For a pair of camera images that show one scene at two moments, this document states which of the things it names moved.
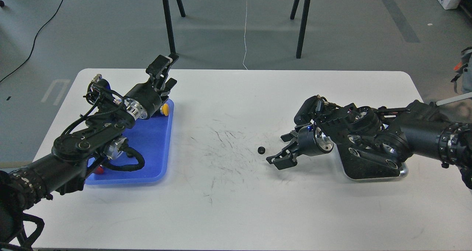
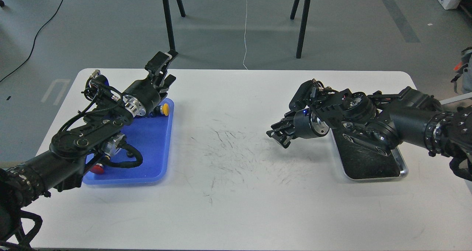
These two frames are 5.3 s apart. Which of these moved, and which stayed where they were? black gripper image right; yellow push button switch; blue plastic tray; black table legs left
Moved: blue plastic tray; black gripper image right
Stayed: black table legs left; yellow push button switch
